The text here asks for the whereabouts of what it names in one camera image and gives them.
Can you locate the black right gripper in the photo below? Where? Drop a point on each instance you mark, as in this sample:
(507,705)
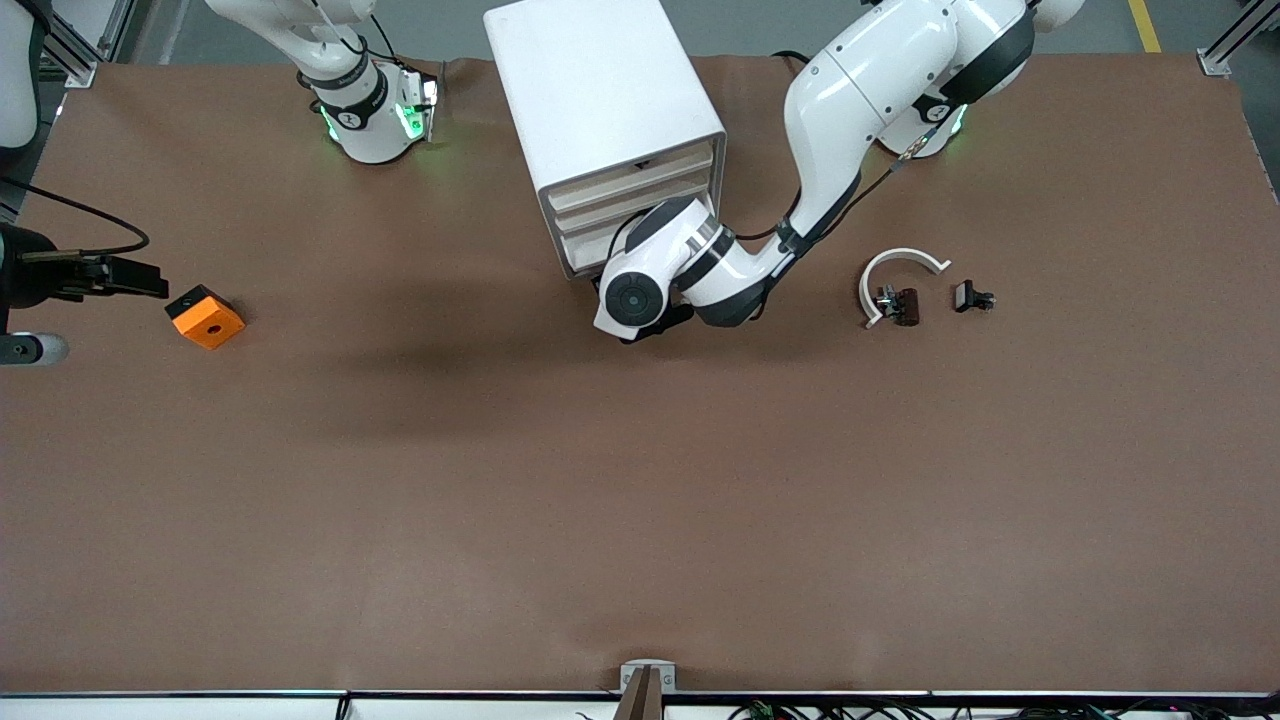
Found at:
(30,279)

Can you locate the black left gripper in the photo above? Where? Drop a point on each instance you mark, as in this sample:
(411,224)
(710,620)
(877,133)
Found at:
(673,317)

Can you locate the white beige drawer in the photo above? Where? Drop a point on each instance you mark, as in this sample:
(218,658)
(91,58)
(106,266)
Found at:
(620,210)
(630,180)
(585,255)

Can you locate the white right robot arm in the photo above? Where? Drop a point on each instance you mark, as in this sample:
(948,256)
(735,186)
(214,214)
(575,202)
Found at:
(370,120)

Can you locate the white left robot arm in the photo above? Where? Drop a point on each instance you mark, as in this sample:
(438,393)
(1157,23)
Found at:
(850,100)

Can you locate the orange and black block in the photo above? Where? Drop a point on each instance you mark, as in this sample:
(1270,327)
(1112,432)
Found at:
(212,325)

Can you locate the chrome angle valve fitting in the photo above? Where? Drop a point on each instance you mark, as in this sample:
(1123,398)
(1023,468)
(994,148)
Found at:
(886,300)

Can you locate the brown cylinder capacitor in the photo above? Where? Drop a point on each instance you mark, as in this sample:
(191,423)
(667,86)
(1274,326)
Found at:
(907,307)

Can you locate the brown vertical bar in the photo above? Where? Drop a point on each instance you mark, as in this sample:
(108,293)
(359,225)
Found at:
(640,700)

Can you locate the aluminium frame post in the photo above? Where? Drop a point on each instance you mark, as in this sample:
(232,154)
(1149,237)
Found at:
(80,68)
(1215,62)

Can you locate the grey metal bracket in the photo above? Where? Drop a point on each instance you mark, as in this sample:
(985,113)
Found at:
(630,668)

